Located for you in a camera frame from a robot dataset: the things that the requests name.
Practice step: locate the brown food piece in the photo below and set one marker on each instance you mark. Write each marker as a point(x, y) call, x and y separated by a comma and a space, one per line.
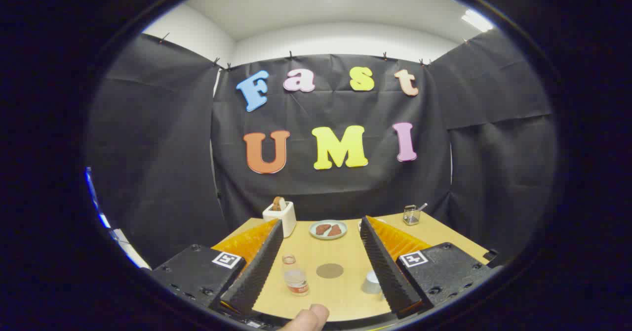
point(323, 229)
point(335, 231)

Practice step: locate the pale green plate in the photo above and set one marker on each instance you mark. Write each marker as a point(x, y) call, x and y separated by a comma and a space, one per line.
point(328, 237)

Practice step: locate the pale grey cup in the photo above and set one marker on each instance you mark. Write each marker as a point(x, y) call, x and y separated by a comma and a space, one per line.
point(371, 282)

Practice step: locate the toast slice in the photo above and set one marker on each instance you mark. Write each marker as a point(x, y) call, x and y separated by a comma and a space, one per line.
point(278, 204)

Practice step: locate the clear juice bottle red label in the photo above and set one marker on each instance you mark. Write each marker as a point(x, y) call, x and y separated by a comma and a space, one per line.
point(296, 279)

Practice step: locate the white toaster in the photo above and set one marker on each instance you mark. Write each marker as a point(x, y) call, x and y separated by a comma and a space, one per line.
point(284, 220)

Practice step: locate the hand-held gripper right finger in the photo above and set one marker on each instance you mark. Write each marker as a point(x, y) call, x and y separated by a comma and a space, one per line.
point(382, 267)

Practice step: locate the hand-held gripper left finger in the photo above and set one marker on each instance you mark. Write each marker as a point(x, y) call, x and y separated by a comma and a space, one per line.
point(259, 267)

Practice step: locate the wooden table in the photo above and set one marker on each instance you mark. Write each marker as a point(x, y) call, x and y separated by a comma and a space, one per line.
point(335, 301)

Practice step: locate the black backdrop cloth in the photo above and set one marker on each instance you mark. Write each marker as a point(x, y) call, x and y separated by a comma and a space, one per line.
point(321, 187)

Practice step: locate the small ceiling light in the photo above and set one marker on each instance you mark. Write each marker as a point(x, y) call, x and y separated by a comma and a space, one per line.
point(477, 20)

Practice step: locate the round brown coaster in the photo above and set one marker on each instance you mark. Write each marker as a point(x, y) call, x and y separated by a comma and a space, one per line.
point(330, 270)

